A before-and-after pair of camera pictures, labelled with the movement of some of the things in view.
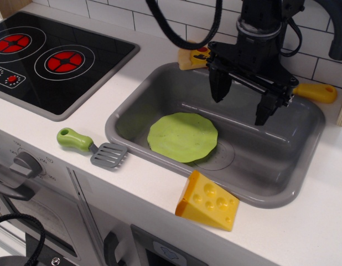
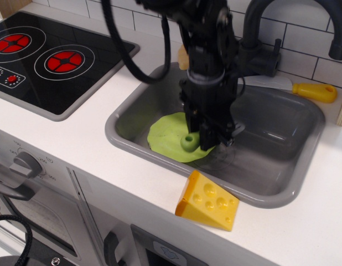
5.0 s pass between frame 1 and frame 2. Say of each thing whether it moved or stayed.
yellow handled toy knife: stayed
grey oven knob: stayed
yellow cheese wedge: stayed
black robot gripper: moved
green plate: stayed
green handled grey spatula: moved
